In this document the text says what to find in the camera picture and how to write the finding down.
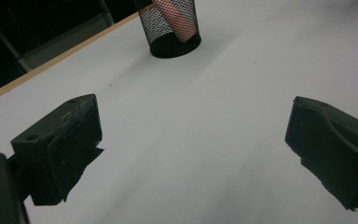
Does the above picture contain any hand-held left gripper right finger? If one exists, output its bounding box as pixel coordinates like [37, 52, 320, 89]
[284, 95, 358, 212]

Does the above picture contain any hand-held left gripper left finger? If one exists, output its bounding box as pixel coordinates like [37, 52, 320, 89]
[7, 92, 105, 207]

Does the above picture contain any black mesh pen cup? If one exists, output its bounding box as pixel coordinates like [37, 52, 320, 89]
[135, 0, 202, 60]

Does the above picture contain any pink hairbrush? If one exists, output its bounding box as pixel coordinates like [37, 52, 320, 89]
[152, 0, 199, 44]

